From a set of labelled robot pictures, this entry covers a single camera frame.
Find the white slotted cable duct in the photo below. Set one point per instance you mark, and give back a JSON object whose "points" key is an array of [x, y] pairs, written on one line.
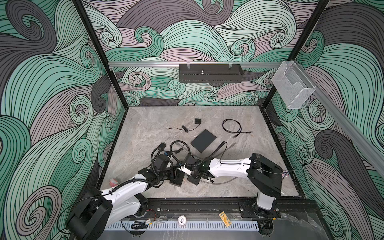
{"points": [[204, 226]]}

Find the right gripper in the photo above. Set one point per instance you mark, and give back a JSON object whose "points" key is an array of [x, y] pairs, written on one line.
{"points": [[194, 181]]}

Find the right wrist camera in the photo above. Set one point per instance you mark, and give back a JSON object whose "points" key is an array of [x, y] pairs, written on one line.
{"points": [[185, 170]]}

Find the ribbed black network switch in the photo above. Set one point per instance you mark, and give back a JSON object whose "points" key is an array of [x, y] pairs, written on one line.
{"points": [[177, 179]]}

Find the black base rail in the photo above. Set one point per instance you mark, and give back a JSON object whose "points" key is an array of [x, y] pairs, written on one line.
{"points": [[242, 206]]}

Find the yellow tag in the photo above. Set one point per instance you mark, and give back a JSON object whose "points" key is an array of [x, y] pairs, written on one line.
{"points": [[225, 219]]}

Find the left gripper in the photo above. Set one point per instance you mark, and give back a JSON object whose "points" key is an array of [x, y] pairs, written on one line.
{"points": [[173, 173]]}

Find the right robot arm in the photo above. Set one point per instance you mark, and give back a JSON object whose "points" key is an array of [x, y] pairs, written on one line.
{"points": [[263, 173]]}

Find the black wall tray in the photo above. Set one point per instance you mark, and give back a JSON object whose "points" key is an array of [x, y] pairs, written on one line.
{"points": [[214, 74]]}

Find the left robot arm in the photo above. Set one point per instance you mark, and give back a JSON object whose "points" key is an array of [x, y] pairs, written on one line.
{"points": [[100, 209]]}

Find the clear acrylic wall holder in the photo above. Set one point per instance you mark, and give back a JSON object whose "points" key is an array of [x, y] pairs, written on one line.
{"points": [[293, 84]]}

